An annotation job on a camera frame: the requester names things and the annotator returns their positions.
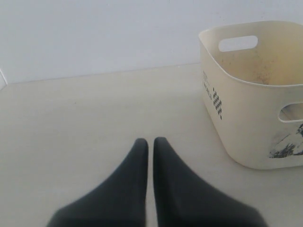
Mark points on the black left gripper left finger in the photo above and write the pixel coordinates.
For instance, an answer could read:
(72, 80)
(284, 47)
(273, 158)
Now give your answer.
(120, 201)

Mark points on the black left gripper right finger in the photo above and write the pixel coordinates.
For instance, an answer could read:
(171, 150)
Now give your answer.
(183, 199)

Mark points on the cream plastic basket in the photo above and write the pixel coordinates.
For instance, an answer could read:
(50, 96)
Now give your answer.
(252, 77)

